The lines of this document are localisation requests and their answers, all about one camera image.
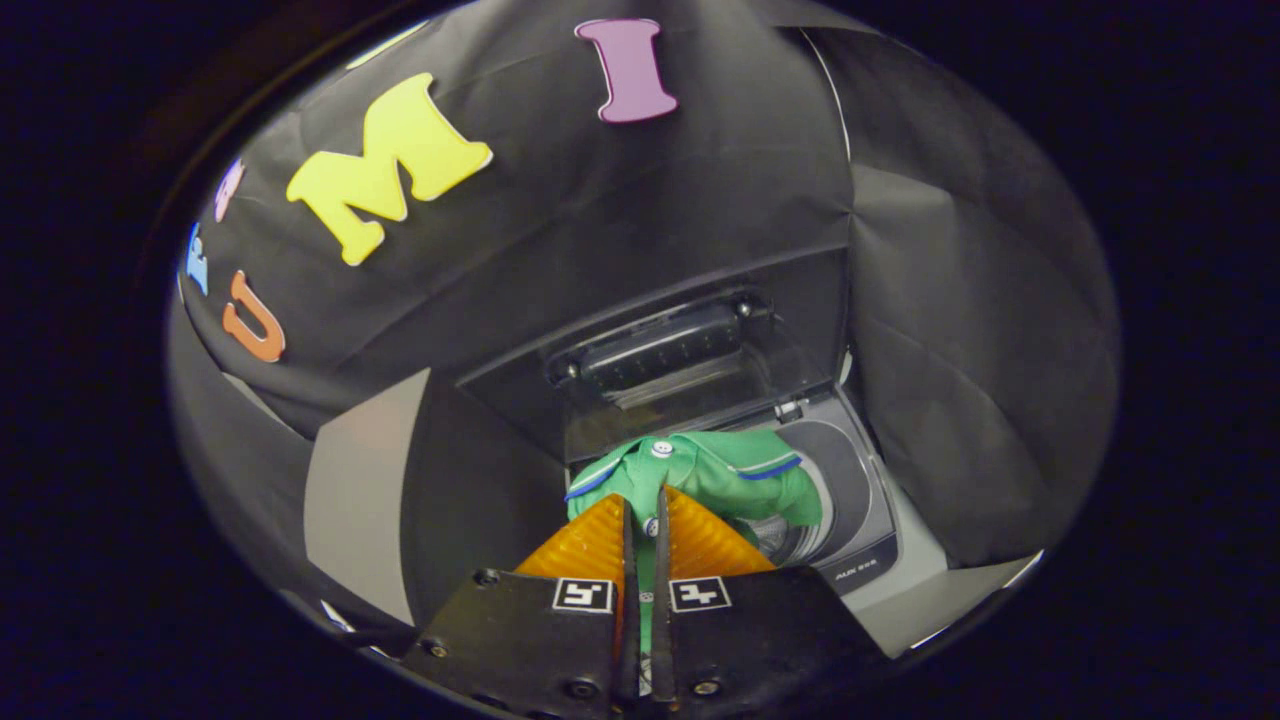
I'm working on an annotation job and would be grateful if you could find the green polo shirt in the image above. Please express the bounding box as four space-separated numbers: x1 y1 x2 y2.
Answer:
565 428 824 651

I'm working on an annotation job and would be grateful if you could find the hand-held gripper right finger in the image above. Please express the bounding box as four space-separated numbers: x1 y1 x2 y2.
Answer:
650 485 891 719

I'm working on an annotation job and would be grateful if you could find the black backdrop cloth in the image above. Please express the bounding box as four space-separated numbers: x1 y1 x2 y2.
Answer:
165 0 1121 641

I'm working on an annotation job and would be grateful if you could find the grey cabinet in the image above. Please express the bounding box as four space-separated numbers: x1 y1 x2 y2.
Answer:
302 367 432 627

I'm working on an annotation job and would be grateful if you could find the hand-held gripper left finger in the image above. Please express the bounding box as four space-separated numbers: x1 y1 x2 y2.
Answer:
415 493 641 720

